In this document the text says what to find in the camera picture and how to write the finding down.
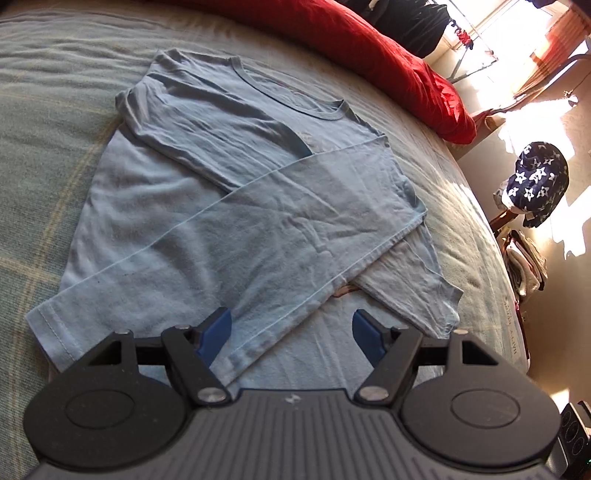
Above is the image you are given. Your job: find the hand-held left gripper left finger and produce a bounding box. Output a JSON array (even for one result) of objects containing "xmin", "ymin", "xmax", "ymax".
[{"xmin": 78, "ymin": 307, "xmax": 232, "ymax": 407}]

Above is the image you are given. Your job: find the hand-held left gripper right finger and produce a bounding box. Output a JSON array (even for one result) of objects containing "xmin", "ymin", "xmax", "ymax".
[{"xmin": 352, "ymin": 309, "xmax": 502, "ymax": 407}]

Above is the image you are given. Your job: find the light blue long-sleeve shirt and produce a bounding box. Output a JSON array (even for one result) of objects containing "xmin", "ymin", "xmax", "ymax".
[{"xmin": 25, "ymin": 48, "xmax": 465, "ymax": 393}]

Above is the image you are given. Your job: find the stack of folded clothes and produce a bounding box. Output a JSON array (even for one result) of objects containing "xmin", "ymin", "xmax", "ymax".
[{"xmin": 501, "ymin": 228, "xmax": 548, "ymax": 296}]

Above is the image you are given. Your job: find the row of dark hanging clothes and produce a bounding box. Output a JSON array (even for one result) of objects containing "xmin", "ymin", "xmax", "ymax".
[{"xmin": 342, "ymin": 0, "xmax": 451, "ymax": 58}]

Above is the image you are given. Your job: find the wooden chair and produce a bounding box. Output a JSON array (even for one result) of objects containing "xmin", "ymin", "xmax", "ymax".
[{"xmin": 491, "ymin": 203, "xmax": 520, "ymax": 234}]

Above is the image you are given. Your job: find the navy star-print cloth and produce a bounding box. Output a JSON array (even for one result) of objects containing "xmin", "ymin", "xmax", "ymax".
[{"xmin": 501, "ymin": 142, "xmax": 570, "ymax": 228}]

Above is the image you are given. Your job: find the black appliance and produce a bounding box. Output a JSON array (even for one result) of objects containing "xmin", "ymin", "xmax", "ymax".
[{"xmin": 558, "ymin": 401, "xmax": 591, "ymax": 480}]

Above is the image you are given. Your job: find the grey-green checked bed sheet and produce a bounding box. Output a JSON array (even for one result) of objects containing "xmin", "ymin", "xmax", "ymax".
[{"xmin": 0, "ymin": 0, "xmax": 532, "ymax": 416}]

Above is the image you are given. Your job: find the red duvet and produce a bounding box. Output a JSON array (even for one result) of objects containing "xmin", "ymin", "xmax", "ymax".
[{"xmin": 157, "ymin": 0, "xmax": 477, "ymax": 145}]

